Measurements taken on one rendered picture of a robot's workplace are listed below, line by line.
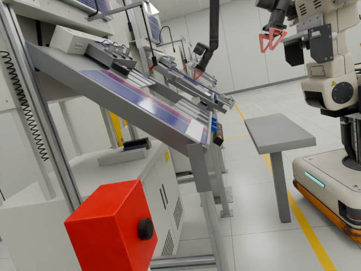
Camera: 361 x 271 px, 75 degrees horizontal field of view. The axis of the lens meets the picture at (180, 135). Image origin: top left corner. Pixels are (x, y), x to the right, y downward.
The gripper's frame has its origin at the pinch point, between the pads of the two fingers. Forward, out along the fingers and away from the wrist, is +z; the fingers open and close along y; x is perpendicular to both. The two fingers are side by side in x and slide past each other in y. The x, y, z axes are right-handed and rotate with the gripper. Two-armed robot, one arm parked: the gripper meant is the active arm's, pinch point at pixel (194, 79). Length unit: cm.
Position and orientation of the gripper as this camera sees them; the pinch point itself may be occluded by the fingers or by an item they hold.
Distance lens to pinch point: 162.7
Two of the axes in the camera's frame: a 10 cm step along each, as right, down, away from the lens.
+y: -1.4, 2.4, -9.6
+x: 8.7, 5.0, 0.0
